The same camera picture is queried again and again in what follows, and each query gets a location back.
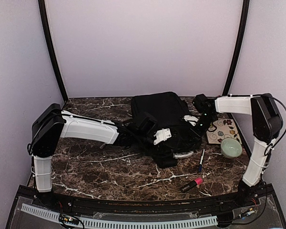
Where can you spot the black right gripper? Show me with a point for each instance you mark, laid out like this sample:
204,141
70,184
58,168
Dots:
198,133

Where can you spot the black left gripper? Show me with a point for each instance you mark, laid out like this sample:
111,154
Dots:
159,147

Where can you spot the black student backpack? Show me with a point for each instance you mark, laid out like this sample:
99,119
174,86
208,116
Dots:
168,109

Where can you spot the pink and black highlighter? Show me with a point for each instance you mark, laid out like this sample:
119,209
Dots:
192,184

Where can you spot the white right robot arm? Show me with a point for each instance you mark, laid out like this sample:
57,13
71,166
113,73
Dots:
267,123

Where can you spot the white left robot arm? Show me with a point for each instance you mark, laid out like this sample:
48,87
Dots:
55,123

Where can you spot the floral ceramic tile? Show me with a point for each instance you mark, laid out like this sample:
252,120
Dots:
221,129

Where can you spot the white pen with blue cap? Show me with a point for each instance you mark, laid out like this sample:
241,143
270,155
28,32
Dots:
201,161

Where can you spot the pale green ceramic bowl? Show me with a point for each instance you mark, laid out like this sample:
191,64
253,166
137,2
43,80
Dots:
231,148

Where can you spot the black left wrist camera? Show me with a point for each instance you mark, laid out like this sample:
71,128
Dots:
146,123

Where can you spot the black front rail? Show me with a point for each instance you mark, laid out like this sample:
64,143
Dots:
87,206

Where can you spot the black right frame post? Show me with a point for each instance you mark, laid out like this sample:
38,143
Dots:
238,46

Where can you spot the black frame post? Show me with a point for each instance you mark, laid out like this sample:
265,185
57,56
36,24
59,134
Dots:
51,50
238,46

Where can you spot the grey slotted cable duct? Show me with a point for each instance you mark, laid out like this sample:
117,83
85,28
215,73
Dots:
122,221

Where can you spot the black left frame post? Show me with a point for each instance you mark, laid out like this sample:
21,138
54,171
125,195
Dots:
51,50

